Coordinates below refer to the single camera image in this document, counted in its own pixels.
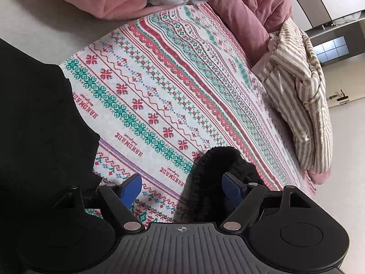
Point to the dusty rose comforter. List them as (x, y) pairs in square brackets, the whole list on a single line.
[(251, 2)]

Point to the window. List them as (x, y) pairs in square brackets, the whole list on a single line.
[(332, 50)]

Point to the beige striped duvet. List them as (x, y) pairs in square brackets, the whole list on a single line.
[(302, 97)]

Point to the small green and black object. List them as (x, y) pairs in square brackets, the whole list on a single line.
[(340, 96)]

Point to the black pants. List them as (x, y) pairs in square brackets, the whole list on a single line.
[(211, 182)]

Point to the patterned knit-print bed sheet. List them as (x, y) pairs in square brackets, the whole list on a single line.
[(171, 91)]

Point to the plain white mattress cover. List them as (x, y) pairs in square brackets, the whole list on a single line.
[(40, 22)]

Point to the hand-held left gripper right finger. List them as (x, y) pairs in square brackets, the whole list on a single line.
[(232, 189)]

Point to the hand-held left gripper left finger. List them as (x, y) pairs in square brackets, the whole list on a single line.
[(131, 189)]

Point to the black folded garment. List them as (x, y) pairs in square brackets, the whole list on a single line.
[(42, 137)]

